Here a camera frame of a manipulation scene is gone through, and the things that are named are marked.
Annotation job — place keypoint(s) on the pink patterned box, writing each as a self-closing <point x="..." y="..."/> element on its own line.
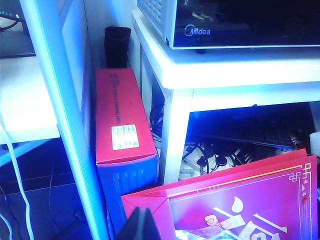
<point x="225" y="195"/>

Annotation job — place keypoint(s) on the white power strip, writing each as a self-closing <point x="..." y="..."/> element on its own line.
<point x="200" y="160"/>

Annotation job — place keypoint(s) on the grey framed office partition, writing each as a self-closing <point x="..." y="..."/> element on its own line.
<point x="67" y="125"/>

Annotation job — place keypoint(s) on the black rectangular box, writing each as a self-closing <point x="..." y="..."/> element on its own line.
<point x="250" y="130"/>

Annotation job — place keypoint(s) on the black fabric cylinder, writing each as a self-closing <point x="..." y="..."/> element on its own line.
<point x="117" y="45"/>

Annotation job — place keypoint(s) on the white desk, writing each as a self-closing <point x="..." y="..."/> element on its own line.
<point x="25" y="100"/>

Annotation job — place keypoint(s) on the black Midea microwave oven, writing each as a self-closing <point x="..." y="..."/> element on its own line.
<point x="237" y="25"/>

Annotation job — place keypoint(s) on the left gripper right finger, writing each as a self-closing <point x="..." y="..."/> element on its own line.
<point x="151" y="227"/>

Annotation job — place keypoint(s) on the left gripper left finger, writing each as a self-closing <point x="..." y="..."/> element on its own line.
<point x="136" y="227"/>

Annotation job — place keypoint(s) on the black desktop equipment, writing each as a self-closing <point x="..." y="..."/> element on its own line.
<point x="15" y="42"/>

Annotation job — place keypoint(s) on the red and blue cardboard box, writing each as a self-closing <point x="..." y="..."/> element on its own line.
<point x="120" y="112"/>

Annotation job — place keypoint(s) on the white table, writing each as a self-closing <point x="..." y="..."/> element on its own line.
<point x="225" y="72"/>

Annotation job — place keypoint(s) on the white foam sheet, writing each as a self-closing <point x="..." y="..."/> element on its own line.
<point x="315" y="143"/>

